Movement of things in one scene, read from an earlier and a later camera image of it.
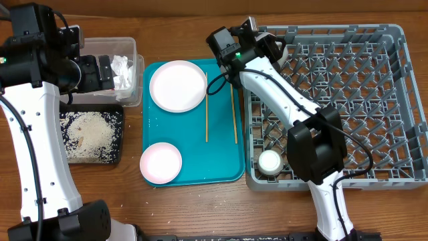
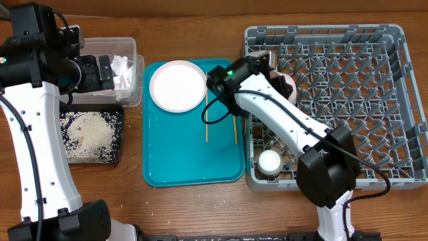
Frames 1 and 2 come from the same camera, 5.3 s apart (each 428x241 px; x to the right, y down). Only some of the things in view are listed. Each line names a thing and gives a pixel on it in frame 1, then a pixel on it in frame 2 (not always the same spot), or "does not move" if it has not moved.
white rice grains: [92, 136] does not move
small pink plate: [160, 163] to [289, 81]
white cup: [270, 163] does not move
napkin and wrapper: [124, 78] does not move
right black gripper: [267, 45] to [281, 83]
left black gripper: [93, 82] does not move
